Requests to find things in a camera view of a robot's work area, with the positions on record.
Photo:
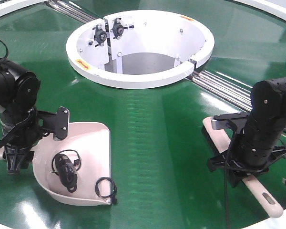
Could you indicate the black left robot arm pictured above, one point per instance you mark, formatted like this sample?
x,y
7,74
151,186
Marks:
x,y
18,87

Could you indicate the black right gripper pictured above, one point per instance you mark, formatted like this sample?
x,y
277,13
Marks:
x,y
245,162

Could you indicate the steel conveyor rollers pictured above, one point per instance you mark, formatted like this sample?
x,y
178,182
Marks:
x,y
70,10
228,88

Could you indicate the black bearing mount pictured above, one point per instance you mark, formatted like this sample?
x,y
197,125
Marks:
x,y
100,36
118,28

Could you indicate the steel conveyor rollers right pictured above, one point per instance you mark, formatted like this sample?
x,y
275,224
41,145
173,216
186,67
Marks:
x,y
228,88

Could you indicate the steel conveyor rollers far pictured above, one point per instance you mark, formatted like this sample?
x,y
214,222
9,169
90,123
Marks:
x,y
70,10

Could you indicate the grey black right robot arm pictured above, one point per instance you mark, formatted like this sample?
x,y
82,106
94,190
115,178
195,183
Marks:
x,y
268,100

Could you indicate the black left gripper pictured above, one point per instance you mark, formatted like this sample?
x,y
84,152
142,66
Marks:
x,y
20,132

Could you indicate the black left bearing mount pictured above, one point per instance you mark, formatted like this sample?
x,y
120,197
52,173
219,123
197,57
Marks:
x,y
100,36

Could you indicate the black left wrist camera plate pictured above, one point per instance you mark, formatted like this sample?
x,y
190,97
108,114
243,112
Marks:
x,y
61,124

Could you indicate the beige hand brush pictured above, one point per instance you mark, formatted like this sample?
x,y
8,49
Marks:
x,y
251,135

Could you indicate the beige plastic dustpan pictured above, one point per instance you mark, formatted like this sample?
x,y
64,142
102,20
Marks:
x,y
87,145

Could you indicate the black right bearing mount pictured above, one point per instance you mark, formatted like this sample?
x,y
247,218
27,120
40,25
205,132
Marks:
x,y
118,28

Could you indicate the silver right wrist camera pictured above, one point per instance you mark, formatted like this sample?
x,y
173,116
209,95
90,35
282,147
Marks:
x,y
234,121

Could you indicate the white outer conveyor rim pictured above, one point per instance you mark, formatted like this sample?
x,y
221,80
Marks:
x,y
264,5

